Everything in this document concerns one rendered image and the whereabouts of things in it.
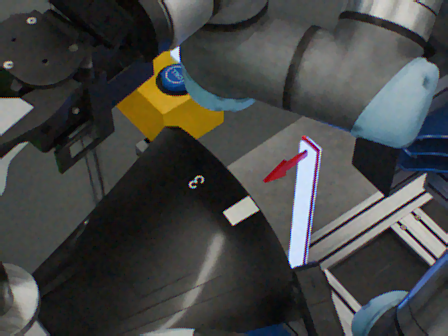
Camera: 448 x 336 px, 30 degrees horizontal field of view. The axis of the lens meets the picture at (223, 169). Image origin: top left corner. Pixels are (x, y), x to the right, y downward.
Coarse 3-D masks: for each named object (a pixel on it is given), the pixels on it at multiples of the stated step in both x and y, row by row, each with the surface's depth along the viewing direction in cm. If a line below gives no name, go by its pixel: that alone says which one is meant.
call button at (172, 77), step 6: (168, 66) 107; (174, 66) 107; (180, 66) 107; (168, 72) 106; (174, 72) 106; (180, 72) 106; (162, 78) 106; (168, 78) 106; (174, 78) 106; (180, 78) 106; (168, 84) 105; (174, 84) 105; (180, 84) 105; (174, 90) 106; (180, 90) 106
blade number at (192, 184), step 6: (198, 168) 82; (192, 174) 81; (198, 174) 82; (204, 174) 82; (186, 180) 81; (192, 180) 81; (198, 180) 81; (204, 180) 81; (210, 180) 81; (186, 186) 81; (192, 186) 81; (198, 186) 81; (204, 186) 81; (192, 192) 81; (198, 192) 81
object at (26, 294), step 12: (12, 264) 68; (12, 276) 67; (24, 276) 67; (12, 288) 66; (24, 288) 66; (36, 288) 66; (24, 300) 66; (36, 300) 66; (12, 312) 65; (24, 312) 65; (36, 312) 66; (0, 324) 64; (12, 324) 64; (24, 324) 64
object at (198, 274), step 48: (192, 144) 83; (144, 192) 80; (240, 192) 82; (96, 240) 78; (144, 240) 78; (192, 240) 78; (240, 240) 80; (48, 288) 75; (96, 288) 75; (144, 288) 75; (192, 288) 76; (240, 288) 78; (288, 288) 79
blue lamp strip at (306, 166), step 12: (300, 144) 86; (312, 156) 85; (300, 168) 89; (312, 168) 87; (300, 180) 90; (300, 192) 92; (300, 204) 93; (300, 216) 95; (300, 228) 97; (300, 240) 98; (300, 252) 100; (300, 264) 102
